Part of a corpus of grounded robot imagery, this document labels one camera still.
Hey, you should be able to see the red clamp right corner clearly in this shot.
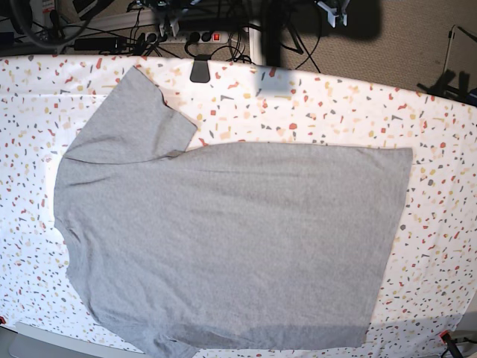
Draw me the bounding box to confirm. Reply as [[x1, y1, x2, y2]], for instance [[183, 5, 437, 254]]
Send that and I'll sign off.
[[439, 330, 452, 346]]

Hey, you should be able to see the black tripod stand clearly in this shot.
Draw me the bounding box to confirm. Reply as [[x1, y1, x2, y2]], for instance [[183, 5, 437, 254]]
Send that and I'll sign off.
[[417, 25, 476, 107]]

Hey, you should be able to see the black power adapter brick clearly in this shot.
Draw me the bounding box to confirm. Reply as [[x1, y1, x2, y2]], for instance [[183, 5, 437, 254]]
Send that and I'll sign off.
[[73, 37, 127, 51]]

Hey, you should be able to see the white power strip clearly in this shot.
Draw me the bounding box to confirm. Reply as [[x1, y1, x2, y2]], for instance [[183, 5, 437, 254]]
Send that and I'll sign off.
[[145, 31, 230, 44]]

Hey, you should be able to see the white table leg post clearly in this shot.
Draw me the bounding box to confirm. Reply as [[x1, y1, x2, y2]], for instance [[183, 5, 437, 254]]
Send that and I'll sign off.
[[248, 28, 265, 66]]

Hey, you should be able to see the black table clamp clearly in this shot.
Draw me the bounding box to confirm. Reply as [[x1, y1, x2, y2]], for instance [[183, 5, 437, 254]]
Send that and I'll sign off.
[[189, 54, 211, 84]]

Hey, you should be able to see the grey T-shirt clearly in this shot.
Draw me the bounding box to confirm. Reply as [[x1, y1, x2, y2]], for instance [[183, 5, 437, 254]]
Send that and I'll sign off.
[[54, 69, 413, 357]]

